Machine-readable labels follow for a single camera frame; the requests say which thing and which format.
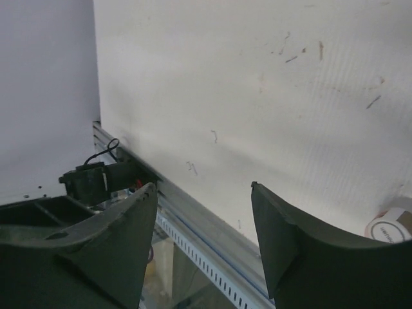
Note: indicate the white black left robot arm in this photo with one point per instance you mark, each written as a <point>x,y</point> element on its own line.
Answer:
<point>85,187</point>

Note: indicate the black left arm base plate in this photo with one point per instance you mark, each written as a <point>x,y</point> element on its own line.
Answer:
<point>128,172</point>

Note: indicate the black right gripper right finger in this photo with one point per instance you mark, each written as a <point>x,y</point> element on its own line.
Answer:
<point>309,263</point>

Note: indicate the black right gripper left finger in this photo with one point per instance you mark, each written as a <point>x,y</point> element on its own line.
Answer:
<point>97,263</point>

